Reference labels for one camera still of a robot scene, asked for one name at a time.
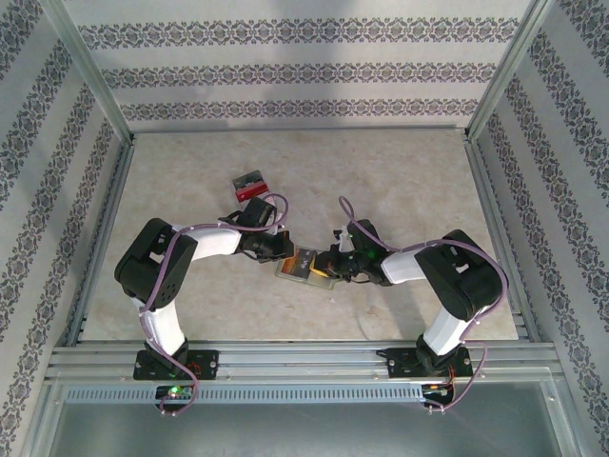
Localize red card stack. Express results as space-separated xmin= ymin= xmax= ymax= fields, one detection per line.
xmin=235 ymin=183 xmax=273 ymax=202

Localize clear plastic bag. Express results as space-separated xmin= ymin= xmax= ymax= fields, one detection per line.
xmin=274 ymin=245 xmax=342 ymax=290

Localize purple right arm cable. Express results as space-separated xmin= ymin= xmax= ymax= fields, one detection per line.
xmin=337 ymin=194 xmax=509 ymax=415

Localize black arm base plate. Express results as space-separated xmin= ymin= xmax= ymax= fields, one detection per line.
xmin=387 ymin=347 xmax=475 ymax=380
xmin=133 ymin=349 xmax=221 ymax=381

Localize aluminium table back rail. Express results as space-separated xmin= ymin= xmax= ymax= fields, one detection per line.
xmin=128 ymin=125 xmax=471 ymax=136

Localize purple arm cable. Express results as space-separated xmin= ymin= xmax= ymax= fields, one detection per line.
xmin=137 ymin=192 xmax=290 ymax=418
xmin=337 ymin=194 xmax=509 ymax=415

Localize grey metal sheet panel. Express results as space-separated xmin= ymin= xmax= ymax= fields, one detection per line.
xmin=45 ymin=399 xmax=565 ymax=457

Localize aluminium frame post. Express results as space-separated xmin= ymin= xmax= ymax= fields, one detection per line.
xmin=464 ymin=0 xmax=562 ymax=142
xmin=40 ymin=0 xmax=137 ymax=144

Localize black VIP card stack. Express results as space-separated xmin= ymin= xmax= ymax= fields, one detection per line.
xmin=231 ymin=169 xmax=265 ymax=189

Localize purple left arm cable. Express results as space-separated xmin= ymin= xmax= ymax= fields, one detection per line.
xmin=137 ymin=192 xmax=290 ymax=418

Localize aluminium mounting rail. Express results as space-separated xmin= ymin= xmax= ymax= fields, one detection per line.
xmin=45 ymin=340 xmax=558 ymax=382

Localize aluminium table side rail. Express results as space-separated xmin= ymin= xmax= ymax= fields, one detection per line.
xmin=463 ymin=131 xmax=543 ymax=345
xmin=64 ymin=132 xmax=139 ymax=348

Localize slotted grey cable duct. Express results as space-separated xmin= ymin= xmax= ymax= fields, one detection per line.
xmin=64 ymin=384 xmax=424 ymax=404

